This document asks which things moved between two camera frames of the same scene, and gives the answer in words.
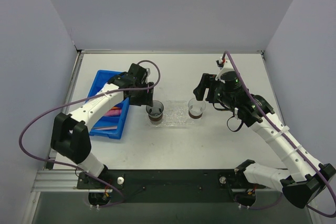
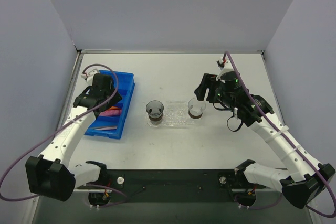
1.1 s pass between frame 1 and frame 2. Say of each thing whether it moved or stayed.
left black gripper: moved
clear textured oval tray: stayed
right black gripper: stayed
